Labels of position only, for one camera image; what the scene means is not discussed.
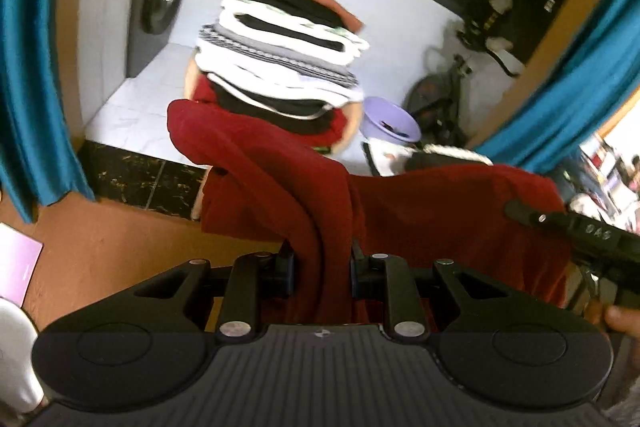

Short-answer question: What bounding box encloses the pink white paper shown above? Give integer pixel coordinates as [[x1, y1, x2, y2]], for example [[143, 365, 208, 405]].
[[0, 222, 45, 308]]

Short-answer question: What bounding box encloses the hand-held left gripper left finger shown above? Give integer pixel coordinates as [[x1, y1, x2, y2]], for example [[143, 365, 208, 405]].
[[132, 240, 294, 341]]

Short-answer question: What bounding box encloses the person's right hand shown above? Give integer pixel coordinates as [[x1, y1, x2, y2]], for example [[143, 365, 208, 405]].
[[587, 301, 640, 338]]

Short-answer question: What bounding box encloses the white rounded object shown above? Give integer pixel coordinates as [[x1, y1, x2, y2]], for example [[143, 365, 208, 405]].
[[0, 296, 49, 416]]

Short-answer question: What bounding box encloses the stack of folded clothes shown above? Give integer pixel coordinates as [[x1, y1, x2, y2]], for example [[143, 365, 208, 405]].
[[192, 0, 366, 153]]

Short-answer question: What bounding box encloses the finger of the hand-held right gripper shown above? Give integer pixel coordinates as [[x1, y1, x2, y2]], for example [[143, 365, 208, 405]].
[[503, 200, 571, 236]]

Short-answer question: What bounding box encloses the grey washing machine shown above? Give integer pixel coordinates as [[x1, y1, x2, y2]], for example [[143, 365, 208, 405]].
[[124, 0, 189, 80]]

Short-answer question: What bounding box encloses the cream knit blanket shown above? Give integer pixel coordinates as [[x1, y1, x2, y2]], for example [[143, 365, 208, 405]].
[[424, 144, 494, 166]]

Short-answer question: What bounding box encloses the black exercise bike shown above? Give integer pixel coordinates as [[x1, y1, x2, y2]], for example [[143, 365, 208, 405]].
[[404, 0, 526, 148]]

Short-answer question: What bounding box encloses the purple plastic basin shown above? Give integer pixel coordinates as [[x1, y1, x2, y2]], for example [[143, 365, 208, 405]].
[[362, 95, 422, 146]]

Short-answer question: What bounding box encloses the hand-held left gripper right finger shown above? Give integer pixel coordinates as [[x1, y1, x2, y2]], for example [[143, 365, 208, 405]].
[[352, 239, 501, 341]]

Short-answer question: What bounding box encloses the red sweater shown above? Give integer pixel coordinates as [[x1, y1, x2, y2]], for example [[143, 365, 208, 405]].
[[167, 99, 574, 326]]

